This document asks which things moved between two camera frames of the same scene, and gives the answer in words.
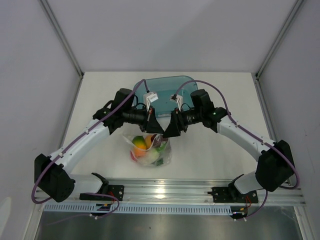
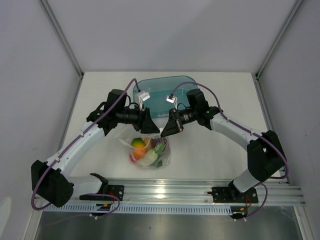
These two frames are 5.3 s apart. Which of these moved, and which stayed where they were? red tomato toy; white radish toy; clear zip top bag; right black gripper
Moved: red tomato toy
Stayed: clear zip top bag; right black gripper; white radish toy
